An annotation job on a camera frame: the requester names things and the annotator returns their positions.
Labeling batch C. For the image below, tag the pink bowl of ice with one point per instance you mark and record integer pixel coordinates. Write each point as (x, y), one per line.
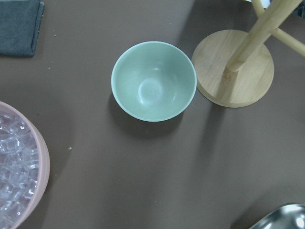
(24, 167)

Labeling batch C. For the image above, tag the steel ice scoop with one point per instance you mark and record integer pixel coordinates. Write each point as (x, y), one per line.
(290, 216)

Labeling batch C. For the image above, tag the mint green bowl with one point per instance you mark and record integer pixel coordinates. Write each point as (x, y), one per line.
(153, 81)

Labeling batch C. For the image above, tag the grey folded cloth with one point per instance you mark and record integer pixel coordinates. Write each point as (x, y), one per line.
(19, 26)

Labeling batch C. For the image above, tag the wooden cup tree stand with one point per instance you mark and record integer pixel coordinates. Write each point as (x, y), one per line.
(234, 68)

